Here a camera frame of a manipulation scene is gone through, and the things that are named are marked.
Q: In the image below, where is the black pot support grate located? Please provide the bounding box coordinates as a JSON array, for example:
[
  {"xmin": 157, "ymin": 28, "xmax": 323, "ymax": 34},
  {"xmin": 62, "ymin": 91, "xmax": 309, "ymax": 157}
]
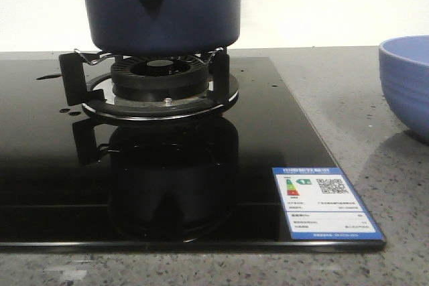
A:
[{"xmin": 59, "ymin": 48, "xmax": 239, "ymax": 123}]

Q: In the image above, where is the blue energy label sticker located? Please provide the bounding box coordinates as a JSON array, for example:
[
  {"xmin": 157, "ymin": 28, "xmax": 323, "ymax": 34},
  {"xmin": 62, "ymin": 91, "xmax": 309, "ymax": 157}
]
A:
[{"xmin": 272, "ymin": 167, "xmax": 384, "ymax": 241}]

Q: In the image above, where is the light blue ribbed bowl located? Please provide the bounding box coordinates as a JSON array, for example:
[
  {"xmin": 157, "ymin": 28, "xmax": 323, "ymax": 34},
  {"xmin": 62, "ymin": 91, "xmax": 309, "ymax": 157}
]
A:
[{"xmin": 379, "ymin": 35, "xmax": 428, "ymax": 141}]

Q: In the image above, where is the black gas burner head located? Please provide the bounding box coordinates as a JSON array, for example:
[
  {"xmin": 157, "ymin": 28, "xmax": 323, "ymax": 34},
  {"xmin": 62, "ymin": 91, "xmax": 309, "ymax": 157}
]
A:
[{"xmin": 111, "ymin": 56, "xmax": 208, "ymax": 102}]

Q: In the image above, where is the black glass gas stove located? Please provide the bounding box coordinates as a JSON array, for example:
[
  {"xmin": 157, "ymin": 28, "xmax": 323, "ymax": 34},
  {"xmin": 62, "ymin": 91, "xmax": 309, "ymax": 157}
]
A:
[{"xmin": 1, "ymin": 57, "xmax": 386, "ymax": 253}]

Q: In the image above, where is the dark blue pot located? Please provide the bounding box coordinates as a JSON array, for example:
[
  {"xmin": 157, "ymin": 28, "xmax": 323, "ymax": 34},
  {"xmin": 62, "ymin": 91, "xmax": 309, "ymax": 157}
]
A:
[{"xmin": 84, "ymin": 0, "xmax": 241, "ymax": 56}]

